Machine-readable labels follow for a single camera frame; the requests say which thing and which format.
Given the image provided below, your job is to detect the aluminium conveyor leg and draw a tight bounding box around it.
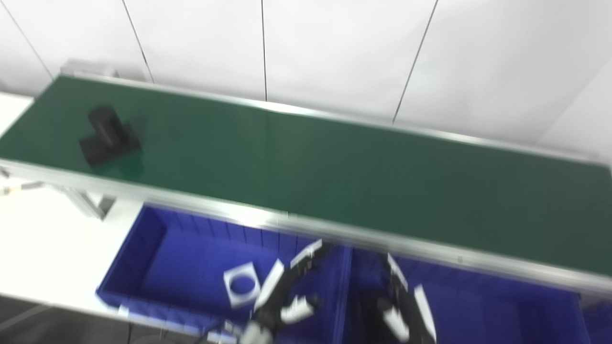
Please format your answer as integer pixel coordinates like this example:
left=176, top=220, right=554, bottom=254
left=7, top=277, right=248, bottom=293
left=48, top=184, right=118, bottom=220

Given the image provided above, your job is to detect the white square part with hole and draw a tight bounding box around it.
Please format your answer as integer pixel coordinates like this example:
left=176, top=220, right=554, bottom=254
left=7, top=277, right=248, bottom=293
left=223, top=262, right=262, bottom=309

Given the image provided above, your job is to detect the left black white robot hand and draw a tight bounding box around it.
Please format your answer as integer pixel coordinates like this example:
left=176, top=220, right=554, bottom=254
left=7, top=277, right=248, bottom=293
left=241, top=239, right=331, bottom=333

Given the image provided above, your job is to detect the green conveyor belt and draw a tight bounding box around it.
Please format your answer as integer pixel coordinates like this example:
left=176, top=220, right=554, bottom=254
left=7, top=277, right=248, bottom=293
left=0, top=60, right=612, bottom=297
left=0, top=75, right=612, bottom=277

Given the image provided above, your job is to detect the thin black yellow-tipped cable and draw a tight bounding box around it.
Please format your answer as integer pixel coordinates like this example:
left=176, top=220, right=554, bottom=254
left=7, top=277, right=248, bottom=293
left=0, top=183, right=46, bottom=195

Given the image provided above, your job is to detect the black cylinder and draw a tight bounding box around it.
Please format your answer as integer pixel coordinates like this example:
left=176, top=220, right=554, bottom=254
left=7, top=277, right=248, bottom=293
left=79, top=106, right=144, bottom=167

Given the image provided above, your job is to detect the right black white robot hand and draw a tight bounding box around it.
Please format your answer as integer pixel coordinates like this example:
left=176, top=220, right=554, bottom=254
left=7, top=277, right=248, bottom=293
left=375, top=253, right=438, bottom=344

